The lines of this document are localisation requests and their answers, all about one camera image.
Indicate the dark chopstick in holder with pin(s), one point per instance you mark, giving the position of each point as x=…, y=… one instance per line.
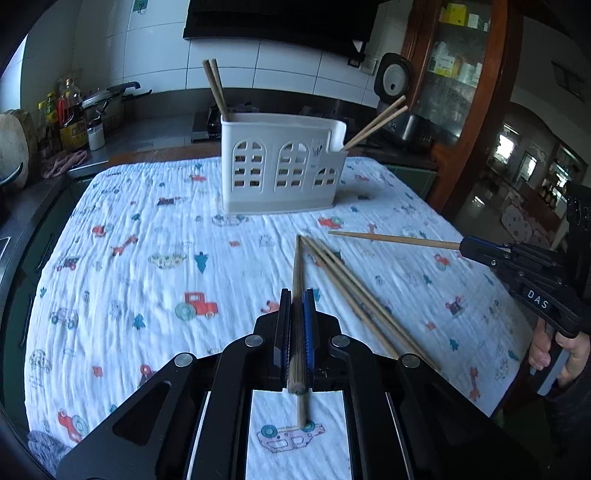
x=210, y=79
x=219, y=88

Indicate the wall power socket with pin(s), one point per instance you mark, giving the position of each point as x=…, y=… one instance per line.
x=364, y=62

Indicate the black rice cooker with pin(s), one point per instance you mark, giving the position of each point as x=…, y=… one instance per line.
x=393, y=80

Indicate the black range hood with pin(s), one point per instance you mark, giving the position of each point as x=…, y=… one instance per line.
x=339, y=27

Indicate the yellow label oil bottle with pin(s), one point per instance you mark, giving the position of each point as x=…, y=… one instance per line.
x=71, y=117

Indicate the bamboo chopstick in holder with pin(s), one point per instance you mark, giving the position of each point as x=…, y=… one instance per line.
x=401, y=102
x=377, y=126

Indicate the wooden glass door cabinet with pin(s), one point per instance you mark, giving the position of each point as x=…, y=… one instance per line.
x=465, y=56

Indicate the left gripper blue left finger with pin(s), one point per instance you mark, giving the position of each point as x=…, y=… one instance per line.
x=281, y=338

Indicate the small white jar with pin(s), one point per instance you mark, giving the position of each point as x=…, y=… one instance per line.
x=95, y=136

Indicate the green base cabinet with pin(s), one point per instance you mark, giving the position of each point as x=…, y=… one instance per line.
x=419, y=180

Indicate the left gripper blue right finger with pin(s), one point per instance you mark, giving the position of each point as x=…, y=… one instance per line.
x=310, y=335

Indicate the round wooden cutting board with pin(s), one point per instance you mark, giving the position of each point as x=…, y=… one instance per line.
x=18, y=147

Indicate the grey patterned rag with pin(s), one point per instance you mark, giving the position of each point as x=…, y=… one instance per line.
x=48, y=451

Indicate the green wall hook plate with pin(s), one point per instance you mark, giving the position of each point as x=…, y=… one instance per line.
x=139, y=5

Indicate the pink cloth on counter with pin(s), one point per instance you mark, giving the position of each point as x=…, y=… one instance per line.
x=61, y=163

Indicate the white plastic utensil holder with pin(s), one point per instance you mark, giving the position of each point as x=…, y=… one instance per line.
x=279, y=163

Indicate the black gas stove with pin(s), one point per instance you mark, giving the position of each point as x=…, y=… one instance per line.
x=207, y=124

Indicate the white cartoon print tablecloth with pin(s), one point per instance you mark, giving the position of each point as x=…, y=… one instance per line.
x=149, y=265

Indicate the metal pot with lid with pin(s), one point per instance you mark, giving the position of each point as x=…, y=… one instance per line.
x=107, y=107

